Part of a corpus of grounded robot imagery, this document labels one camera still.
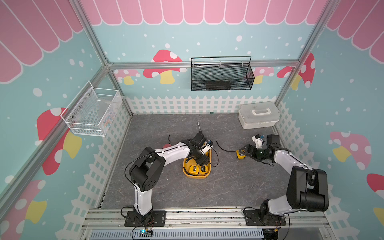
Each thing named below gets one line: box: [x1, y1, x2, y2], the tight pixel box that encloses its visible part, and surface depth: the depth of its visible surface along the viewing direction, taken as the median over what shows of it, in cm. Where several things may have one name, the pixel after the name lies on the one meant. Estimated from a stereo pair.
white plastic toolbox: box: [238, 101, 281, 130], surface depth 108 cm
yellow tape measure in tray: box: [188, 165, 200, 176], surface depth 91 cm
